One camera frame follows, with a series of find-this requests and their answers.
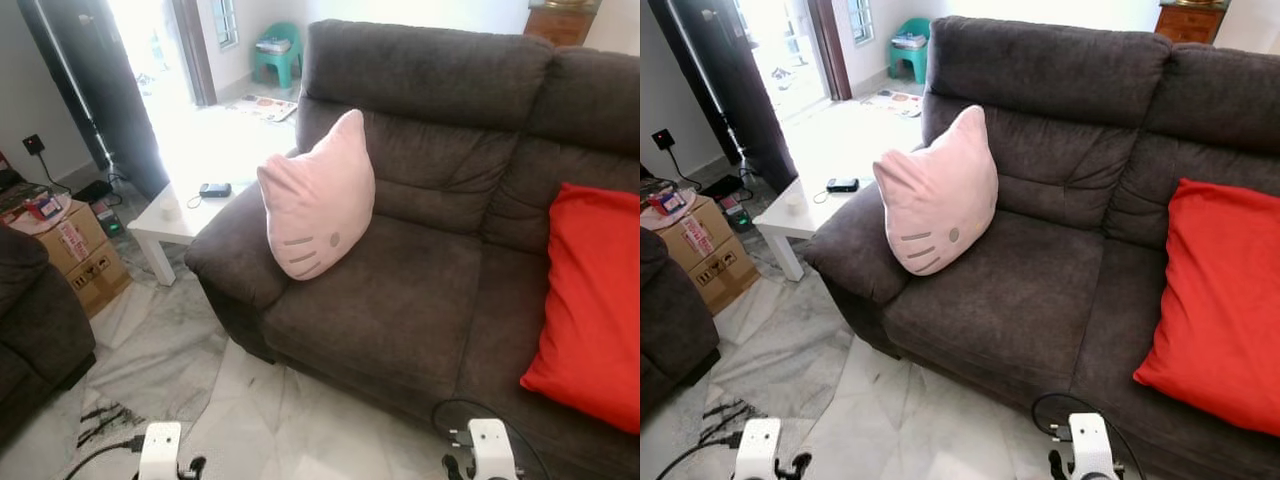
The brown wooden cabinet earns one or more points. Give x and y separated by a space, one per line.
1190 25
560 25

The stack of books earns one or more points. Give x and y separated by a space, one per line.
908 41
274 45

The printed floor mat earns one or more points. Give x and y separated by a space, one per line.
265 107
895 102

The small white cup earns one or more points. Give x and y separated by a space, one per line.
170 210
796 205

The brown door frame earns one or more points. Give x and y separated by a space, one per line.
828 50
195 50

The small black device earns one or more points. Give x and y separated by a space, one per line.
215 190
843 185

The dark grey-brown fabric sofa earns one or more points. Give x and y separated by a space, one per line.
400 300
1020 300

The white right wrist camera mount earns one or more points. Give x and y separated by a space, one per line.
1092 445
492 450

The red and blue packet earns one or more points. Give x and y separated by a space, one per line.
42 207
670 202

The black wall socket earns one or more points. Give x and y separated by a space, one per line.
663 139
33 144

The red pillow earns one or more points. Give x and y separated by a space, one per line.
1220 300
590 300

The dark fabric armchair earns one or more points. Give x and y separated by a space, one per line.
675 330
40 330

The brown cardboard box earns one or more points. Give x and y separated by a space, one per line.
90 265
715 262

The dark door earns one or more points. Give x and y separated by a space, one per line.
720 80
90 80

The white side table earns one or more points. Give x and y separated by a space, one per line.
175 228
800 224

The power strip with green light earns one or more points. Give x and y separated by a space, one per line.
740 218
110 225

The teal plastic stool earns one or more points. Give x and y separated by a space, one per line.
283 30
918 27

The pink cat face pillow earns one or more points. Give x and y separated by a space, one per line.
320 200
940 195

